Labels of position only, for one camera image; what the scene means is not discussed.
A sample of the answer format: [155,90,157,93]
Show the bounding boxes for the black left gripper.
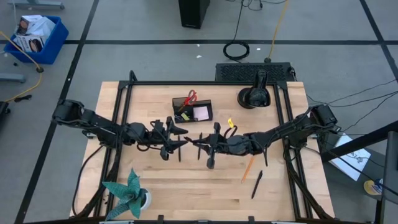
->
[147,116,190,162]

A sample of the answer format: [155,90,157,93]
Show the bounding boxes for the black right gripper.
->
[193,122,230,170]

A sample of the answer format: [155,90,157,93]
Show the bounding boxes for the pink sticky note pad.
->
[192,106,210,122]

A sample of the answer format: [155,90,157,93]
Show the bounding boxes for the red grey scissors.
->
[178,89,198,111]

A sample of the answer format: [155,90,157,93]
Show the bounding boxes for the black mesh desk organizer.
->
[172,95,213,123]

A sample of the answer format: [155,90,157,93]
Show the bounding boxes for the white plant pot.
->
[139,188,153,211]

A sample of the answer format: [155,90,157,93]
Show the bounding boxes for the green leafy plant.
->
[101,167,149,221]

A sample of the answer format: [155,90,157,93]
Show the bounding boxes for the black perforated metal case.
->
[215,62,296,83]

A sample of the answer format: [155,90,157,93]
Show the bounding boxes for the black computer tower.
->
[178,0,211,30]

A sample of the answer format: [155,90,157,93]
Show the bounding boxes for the white paper sheet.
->
[328,133,373,182]

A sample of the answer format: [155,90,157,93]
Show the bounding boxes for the black diagonal support beam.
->
[320,120,398,163]

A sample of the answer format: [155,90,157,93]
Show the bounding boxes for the blue plastic bin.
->
[3,15,70,65]

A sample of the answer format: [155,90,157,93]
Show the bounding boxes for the yellow round object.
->
[363,179,383,197]

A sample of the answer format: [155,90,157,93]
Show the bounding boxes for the grey metal table foot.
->
[0,73,26,84]
[7,0,65,11]

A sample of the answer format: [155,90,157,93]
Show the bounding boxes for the black floor object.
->
[0,101,12,125]

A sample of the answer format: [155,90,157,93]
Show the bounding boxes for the white printed carton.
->
[15,14,56,40]
[12,34,45,54]

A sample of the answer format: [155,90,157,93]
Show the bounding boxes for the black aluminium frame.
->
[70,70,336,224]

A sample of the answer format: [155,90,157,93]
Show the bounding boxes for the coiled black cable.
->
[222,0,251,62]

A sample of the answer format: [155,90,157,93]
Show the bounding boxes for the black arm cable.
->
[72,144,105,217]

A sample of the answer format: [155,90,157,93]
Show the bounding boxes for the yellow floor cable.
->
[267,0,290,60]
[0,30,44,103]

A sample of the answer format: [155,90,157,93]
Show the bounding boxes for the grey vertical post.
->
[374,130,398,224]

